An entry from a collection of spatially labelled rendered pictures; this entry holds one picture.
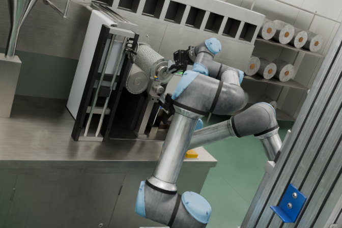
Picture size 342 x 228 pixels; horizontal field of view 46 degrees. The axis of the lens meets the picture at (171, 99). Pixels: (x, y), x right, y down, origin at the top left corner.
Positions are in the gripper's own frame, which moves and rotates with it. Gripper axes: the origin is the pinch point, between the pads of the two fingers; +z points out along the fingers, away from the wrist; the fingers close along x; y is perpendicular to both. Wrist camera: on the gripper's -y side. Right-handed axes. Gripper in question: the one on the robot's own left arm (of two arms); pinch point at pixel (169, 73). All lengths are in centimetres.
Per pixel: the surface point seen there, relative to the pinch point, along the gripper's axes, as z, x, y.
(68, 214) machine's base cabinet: 25, 44, -65
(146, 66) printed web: 9.0, 8.1, 5.5
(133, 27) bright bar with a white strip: -10.7, 27.1, 15.0
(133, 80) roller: 8.6, 16.5, -3.2
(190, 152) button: 5.7, -13.6, -39.2
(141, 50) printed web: 15.3, 6.5, 16.8
